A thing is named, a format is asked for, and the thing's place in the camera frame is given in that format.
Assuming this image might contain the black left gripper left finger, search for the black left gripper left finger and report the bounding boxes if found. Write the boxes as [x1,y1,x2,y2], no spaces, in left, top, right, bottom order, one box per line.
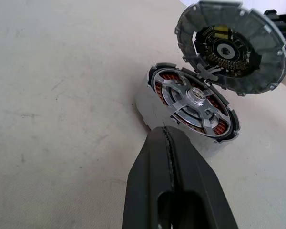
[122,126,177,229]

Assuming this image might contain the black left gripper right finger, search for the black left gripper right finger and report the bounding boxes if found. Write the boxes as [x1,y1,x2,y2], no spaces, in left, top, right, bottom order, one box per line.
[166,126,240,229]

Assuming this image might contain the silver motor cover circuit board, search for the silver motor cover circuit board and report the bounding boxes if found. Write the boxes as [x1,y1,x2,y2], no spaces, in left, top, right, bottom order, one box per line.
[174,0,286,96]

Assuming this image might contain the grey motor housing copper windings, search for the grey motor housing copper windings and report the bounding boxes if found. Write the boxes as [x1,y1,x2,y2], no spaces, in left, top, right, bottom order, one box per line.
[134,62,240,158]

